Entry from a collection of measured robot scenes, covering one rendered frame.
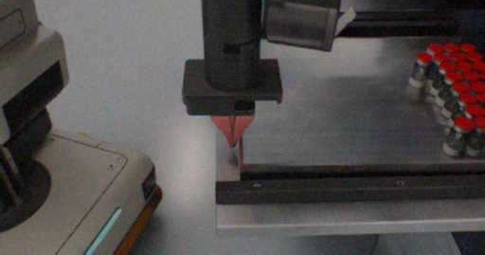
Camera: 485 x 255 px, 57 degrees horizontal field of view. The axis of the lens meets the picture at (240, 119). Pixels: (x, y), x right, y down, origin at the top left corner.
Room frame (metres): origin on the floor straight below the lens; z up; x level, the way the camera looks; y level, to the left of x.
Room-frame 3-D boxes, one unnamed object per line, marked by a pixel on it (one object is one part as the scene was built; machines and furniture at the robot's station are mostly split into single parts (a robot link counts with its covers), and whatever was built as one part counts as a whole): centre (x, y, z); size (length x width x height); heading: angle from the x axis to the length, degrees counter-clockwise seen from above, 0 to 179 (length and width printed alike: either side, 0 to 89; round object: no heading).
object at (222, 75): (0.38, 0.01, 1.01); 0.10 x 0.07 x 0.07; 92
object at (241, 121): (0.38, 0.02, 0.94); 0.07 x 0.07 x 0.09; 2
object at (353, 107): (0.46, -0.17, 0.90); 0.34 x 0.26 x 0.04; 91
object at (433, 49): (0.46, -0.28, 0.90); 0.18 x 0.02 x 0.05; 1
